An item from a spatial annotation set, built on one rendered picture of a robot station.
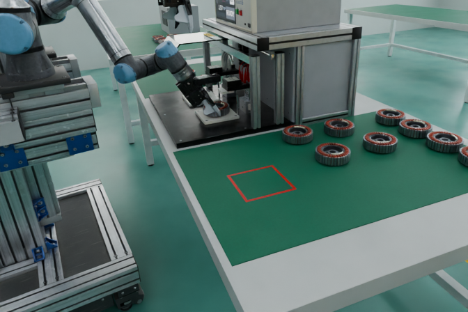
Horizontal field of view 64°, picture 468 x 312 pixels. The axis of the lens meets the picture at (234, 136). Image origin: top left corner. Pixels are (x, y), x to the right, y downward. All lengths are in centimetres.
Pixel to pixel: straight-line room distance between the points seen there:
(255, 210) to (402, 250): 36
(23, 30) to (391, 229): 111
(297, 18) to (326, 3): 14
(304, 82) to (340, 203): 58
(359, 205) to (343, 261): 22
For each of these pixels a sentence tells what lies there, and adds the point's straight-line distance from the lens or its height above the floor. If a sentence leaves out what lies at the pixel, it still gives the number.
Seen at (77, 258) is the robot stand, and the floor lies 21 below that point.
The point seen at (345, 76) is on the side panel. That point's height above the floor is 92.
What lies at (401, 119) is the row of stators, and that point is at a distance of 158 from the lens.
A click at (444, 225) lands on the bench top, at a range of 106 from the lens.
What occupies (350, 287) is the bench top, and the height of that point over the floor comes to 75.
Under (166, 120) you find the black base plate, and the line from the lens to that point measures 160.
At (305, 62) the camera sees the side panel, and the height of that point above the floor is 100.
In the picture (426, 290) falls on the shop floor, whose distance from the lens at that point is 198.
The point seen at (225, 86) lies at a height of 90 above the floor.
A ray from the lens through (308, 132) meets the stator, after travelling 138.
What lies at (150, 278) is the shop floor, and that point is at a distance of 196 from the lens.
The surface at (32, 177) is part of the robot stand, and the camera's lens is 179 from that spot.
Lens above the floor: 134
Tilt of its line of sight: 24 degrees down
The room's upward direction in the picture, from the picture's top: 3 degrees counter-clockwise
